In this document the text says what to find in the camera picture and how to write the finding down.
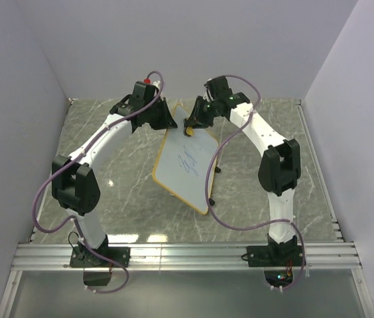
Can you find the yellow framed whiteboard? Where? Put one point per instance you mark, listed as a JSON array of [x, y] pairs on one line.
[[183, 161]]

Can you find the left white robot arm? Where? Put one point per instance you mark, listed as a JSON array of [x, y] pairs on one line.
[[76, 188]]

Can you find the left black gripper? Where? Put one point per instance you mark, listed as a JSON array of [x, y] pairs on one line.
[[168, 121]]

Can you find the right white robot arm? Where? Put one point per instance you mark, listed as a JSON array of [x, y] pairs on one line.
[[280, 167]]

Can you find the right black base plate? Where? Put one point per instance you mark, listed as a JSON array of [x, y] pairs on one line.
[[273, 256]]

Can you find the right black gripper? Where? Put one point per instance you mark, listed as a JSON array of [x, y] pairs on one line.
[[195, 120]]

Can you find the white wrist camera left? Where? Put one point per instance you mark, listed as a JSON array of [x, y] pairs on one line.
[[156, 84]]

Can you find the yellow whiteboard eraser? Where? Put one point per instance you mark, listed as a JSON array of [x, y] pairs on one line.
[[189, 131]]

